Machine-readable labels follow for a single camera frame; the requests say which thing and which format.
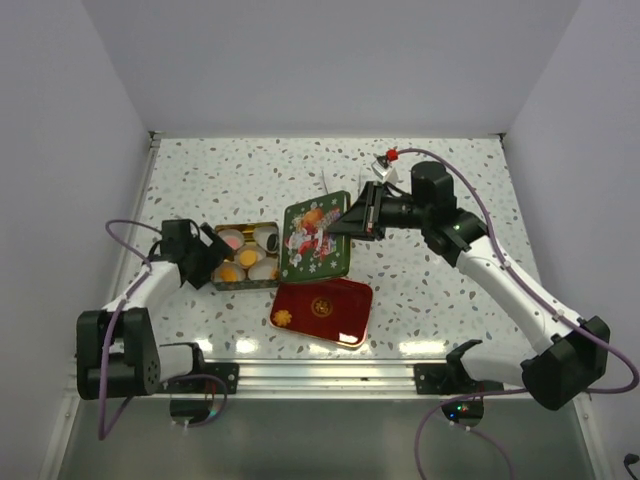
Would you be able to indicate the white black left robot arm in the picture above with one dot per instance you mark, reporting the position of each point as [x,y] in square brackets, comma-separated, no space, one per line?
[117,353]

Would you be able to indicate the pink round cookie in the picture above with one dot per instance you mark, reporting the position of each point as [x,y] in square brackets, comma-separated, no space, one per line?
[233,242]

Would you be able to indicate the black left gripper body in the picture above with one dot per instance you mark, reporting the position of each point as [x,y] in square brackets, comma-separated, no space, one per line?
[203,262]

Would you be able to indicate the white paper cupcake liner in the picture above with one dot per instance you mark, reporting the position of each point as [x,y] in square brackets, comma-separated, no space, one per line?
[232,232]
[261,233]
[258,249]
[240,272]
[264,270]

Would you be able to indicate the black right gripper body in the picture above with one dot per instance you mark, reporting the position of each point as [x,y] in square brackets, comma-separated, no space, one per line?
[395,212]

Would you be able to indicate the yellow swirl cookie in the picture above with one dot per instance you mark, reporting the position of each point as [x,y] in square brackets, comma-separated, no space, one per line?
[282,318]

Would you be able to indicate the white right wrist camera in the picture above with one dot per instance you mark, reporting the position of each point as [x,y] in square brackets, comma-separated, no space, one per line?
[384,170]

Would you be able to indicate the black sandwich cookie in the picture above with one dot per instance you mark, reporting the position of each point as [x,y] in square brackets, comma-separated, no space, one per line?
[272,242]

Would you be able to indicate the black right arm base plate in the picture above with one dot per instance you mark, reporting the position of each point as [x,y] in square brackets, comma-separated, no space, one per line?
[434,379]

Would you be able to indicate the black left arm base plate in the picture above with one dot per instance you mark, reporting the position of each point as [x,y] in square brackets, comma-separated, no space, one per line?
[212,378]

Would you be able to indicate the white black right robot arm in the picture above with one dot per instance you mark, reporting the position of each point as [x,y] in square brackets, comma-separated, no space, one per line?
[567,353]

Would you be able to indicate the green christmas cookie tin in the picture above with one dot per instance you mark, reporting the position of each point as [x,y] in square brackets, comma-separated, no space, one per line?
[247,230]

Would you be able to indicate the red lacquer tray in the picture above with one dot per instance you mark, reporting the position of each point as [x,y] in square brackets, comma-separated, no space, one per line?
[336,310]

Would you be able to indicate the orange leaf cookie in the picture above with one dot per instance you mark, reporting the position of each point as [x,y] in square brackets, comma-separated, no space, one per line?
[228,275]

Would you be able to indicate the aluminium table frame rail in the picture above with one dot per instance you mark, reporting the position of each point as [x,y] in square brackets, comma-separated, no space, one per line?
[233,326]

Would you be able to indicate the round yellow biscuit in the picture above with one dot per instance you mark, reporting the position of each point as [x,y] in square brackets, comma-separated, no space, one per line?
[247,258]

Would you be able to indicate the silver metal tongs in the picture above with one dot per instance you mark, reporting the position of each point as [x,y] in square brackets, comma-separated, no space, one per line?
[350,180]

